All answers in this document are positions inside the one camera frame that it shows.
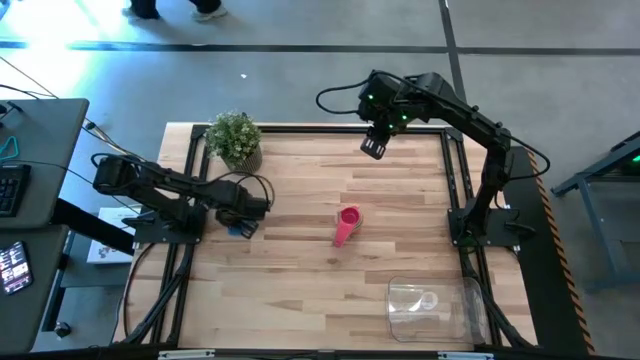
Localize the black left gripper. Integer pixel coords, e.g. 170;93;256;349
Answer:
227;184;274;240

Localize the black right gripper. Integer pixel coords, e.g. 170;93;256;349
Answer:
357;72;416;161

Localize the red measuring cup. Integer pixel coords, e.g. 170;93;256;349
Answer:
332;205;362;249

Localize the clear plastic basket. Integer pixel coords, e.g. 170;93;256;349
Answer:
385;275;489;345

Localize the potted plant in ribbed pot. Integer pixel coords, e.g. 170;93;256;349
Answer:
203;110;264;174

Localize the white printed booklet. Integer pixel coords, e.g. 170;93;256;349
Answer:
87;205;146;265

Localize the black platform with hazard stripes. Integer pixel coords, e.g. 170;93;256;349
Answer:
499;144;596;356

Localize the grey side desk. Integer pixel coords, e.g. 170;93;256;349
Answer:
0;224;69;354
0;98;90;229

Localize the black smartphone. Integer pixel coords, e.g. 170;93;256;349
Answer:
0;241;34;296

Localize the black keyboard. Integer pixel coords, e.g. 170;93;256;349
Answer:
0;164;31;217

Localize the person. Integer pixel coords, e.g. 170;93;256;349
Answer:
122;0;229;24

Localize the teal loop-shaped tool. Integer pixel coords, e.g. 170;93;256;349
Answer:
0;135;20;162

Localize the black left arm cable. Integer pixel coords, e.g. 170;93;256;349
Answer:
219;171;277;211

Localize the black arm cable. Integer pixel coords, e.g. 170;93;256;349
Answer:
314;69;381;116
219;171;277;211

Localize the black aluminium frame rail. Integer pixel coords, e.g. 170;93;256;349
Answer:
114;343;591;360
453;130;536;347
168;124;211;346
149;124;201;346
192;123;451;135
440;130;506;346

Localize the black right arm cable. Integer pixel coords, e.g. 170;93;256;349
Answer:
314;69;381;116

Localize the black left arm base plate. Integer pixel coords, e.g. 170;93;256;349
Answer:
132;204;206;245

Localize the silver metal bracket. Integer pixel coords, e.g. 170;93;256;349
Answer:
438;351;494;360
158;349;216;360

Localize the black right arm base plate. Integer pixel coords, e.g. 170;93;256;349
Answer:
447;207;521;247

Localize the black floor cable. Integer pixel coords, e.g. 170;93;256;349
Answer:
0;54;157;176

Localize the blue-grey table frame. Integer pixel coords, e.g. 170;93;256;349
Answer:
552;130;640;291

